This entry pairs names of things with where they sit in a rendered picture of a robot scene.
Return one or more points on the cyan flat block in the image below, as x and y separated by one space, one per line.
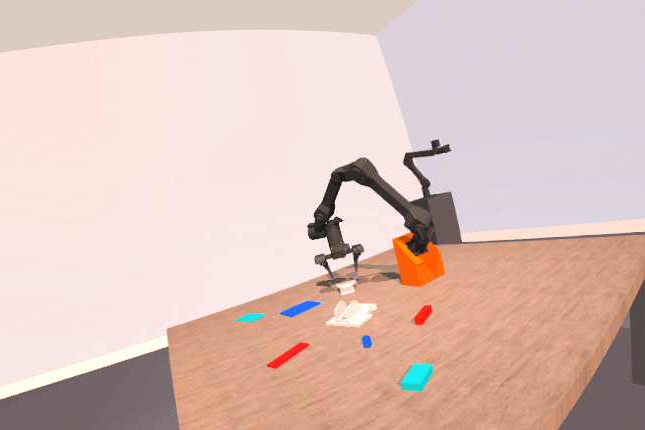
417 377

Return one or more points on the blue flat rectangular plate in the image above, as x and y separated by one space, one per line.
299 309

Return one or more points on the small blue block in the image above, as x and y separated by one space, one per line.
366 341

